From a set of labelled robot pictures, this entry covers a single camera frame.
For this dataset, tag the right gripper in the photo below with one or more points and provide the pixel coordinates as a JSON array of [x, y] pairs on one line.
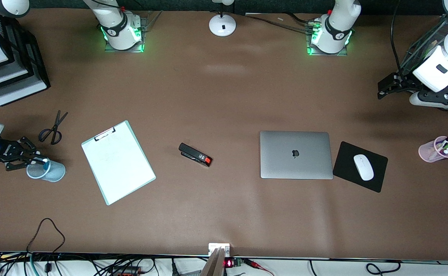
[[6, 151]]

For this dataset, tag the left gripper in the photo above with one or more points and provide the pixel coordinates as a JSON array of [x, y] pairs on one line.
[[407, 81]]

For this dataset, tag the blue marker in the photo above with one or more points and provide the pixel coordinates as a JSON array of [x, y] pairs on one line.
[[46, 165]]

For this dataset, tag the grey laptop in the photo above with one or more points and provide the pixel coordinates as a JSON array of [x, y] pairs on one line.
[[285, 161]]

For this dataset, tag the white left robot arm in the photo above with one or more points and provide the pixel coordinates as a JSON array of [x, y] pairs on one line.
[[335, 30]]

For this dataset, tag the light blue mesh cup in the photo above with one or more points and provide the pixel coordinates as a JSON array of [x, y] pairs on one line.
[[57, 172]]

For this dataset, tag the small wooden piece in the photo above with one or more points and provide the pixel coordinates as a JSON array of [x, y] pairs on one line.
[[437, 43]]

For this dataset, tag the black document tray stack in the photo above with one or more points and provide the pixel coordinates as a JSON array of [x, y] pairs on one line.
[[17, 92]]

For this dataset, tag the pink translucent pen cup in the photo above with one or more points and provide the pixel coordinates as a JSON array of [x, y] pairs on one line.
[[427, 151]]

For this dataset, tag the teal clipboard with metal clip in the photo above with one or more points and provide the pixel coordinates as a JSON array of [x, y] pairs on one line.
[[105, 134]]

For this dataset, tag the white computer mouse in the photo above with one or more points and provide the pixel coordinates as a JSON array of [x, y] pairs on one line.
[[363, 166]]

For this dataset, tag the white paper sheet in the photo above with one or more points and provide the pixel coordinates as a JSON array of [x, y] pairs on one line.
[[116, 168]]

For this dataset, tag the black mouse pad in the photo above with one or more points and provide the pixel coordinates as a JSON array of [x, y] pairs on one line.
[[346, 165]]

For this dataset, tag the black orange power strip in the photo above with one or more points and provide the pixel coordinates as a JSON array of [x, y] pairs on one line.
[[128, 272]]

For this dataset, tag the black stapler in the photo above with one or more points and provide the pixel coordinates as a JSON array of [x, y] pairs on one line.
[[191, 151]]

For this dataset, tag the white round stand base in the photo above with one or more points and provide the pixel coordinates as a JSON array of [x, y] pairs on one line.
[[222, 27]]

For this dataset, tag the red LED display module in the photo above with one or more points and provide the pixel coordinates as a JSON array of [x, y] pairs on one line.
[[229, 263]]

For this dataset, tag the white post bracket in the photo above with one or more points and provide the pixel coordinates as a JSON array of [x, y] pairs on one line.
[[213, 246]]

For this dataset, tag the aluminium profile post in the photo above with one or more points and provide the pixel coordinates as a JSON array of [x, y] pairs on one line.
[[213, 264]]

